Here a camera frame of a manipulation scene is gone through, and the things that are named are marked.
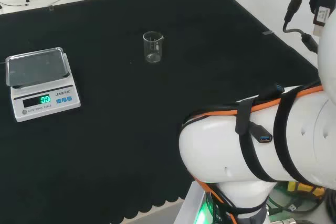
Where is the small clear glass beaker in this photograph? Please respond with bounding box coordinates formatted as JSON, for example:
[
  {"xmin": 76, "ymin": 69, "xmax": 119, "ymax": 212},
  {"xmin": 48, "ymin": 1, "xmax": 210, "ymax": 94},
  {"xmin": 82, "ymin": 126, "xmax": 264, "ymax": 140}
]
[{"xmin": 142, "ymin": 31, "xmax": 165, "ymax": 63}]

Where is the USB plug with white label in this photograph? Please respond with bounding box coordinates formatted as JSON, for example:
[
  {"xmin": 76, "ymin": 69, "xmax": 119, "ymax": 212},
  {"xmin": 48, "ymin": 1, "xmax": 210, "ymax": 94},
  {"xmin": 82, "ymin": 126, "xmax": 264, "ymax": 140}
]
[{"xmin": 312, "ymin": 5, "xmax": 331, "ymax": 36}]

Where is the black USB extension cable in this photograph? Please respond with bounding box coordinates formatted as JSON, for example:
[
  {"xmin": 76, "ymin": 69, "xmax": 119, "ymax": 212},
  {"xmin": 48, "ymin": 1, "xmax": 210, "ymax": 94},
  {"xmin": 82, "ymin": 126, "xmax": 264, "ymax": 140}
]
[{"xmin": 282, "ymin": 0, "xmax": 320, "ymax": 53}]

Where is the white electronic balance steel pan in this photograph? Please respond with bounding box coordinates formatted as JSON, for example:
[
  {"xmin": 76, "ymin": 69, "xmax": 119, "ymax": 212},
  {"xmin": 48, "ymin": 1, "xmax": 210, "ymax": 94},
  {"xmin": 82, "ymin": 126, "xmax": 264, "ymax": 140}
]
[{"xmin": 5, "ymin": 47, "xmax": 81, "ymax": 123}]

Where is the black bench cloth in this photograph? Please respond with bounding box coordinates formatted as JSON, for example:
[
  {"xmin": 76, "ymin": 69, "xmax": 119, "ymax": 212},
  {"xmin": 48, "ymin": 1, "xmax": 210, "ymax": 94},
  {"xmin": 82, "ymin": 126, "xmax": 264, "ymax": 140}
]
[{"xmin": 0, "ymin": 0, "xmax": 321, "ymax": 224}]

